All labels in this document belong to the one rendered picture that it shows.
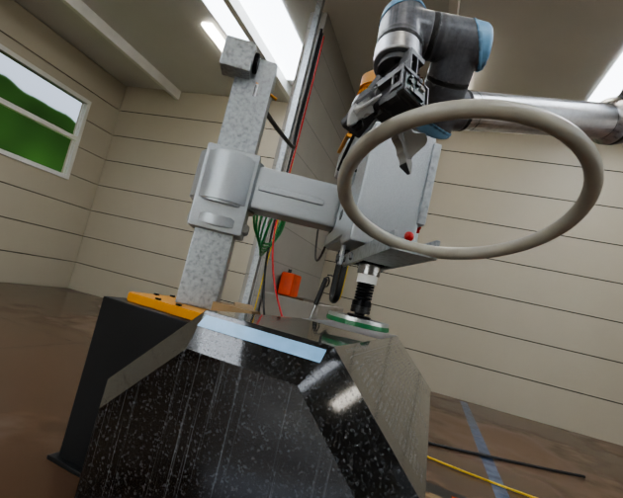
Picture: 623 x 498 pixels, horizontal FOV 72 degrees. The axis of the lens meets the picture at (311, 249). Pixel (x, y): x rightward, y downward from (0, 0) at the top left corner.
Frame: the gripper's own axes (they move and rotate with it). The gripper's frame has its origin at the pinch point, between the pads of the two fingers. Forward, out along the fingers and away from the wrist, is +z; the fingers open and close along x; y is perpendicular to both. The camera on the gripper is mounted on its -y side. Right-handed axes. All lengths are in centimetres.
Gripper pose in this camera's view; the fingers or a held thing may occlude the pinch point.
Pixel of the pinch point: (377, 154)
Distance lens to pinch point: 74.6
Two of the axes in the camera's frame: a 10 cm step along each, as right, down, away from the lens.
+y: 6.3, -2.6, -7.3
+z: -1.8, 8.6, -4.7
